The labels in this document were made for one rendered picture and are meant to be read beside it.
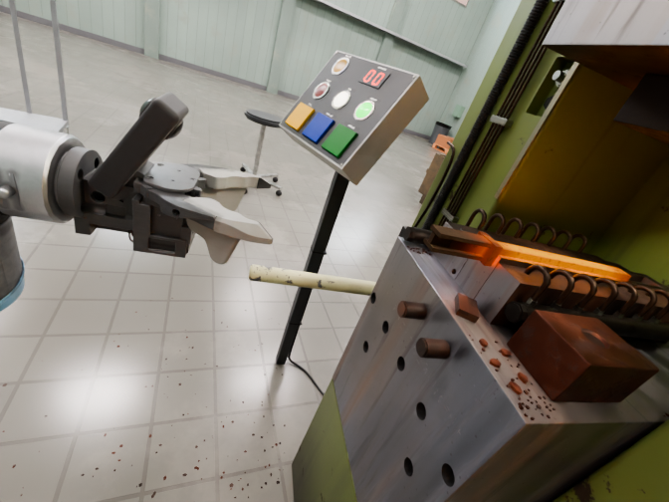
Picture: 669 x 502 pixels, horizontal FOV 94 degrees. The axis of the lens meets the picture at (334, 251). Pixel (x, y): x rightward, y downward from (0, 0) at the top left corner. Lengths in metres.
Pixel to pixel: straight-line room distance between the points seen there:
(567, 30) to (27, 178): 0.63
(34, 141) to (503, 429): 0.54
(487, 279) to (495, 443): 0.22
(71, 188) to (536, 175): 0.75
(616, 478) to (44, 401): 1.43
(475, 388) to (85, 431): 1.17
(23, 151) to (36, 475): 1.05
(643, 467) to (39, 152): 0.73
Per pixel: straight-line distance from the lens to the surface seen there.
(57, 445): 1.35
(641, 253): 0.97
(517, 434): 0.43
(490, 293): 0.52
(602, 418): 0.51
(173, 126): 0.34
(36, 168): 0.39
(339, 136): 0.83
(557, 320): 0.48
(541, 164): 0.77
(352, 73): 0.98
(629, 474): 0.60
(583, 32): 0.57
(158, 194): 0.35
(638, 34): 0.52
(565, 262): 0.63
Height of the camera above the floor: 1.15
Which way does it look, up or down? 29 degrees down
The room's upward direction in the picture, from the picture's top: 20 degrees clockwise
